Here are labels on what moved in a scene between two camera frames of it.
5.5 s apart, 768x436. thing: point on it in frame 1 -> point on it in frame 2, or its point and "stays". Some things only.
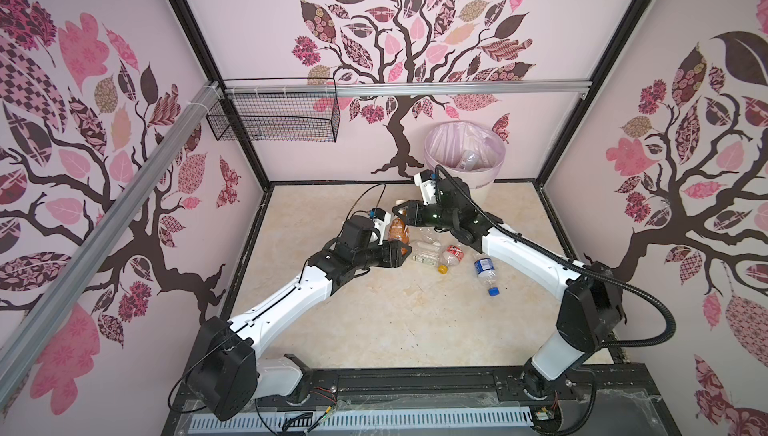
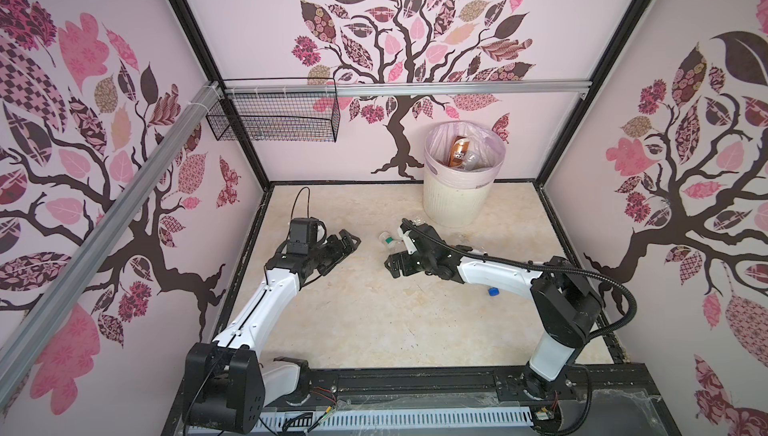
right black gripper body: (432, 216) -> (413, 263)
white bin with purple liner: (469, 150) stays
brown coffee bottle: (398, 230) -> (459, 146)
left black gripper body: (380, 256) -> (327, 254)
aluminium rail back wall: (407, 87) stays
